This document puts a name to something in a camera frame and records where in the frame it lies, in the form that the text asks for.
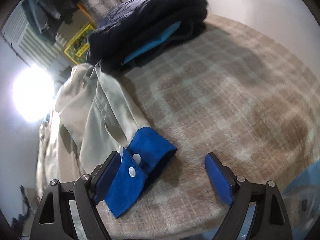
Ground blue and white jacket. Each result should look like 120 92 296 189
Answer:
53 63 178 218

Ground plaid beige bed blanket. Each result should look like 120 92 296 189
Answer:
36 13 320 239

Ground bright round studio light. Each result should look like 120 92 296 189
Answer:
12 64 55 123

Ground yellow green storage box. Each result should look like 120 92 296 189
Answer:
63 23 95 64

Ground striped green white cloth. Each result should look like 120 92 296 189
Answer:
1 5 67 69

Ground dark navy folded jacket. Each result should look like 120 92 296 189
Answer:
86 0 208 73

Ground dark hanging jackets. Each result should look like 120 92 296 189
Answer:
22 0 79 46

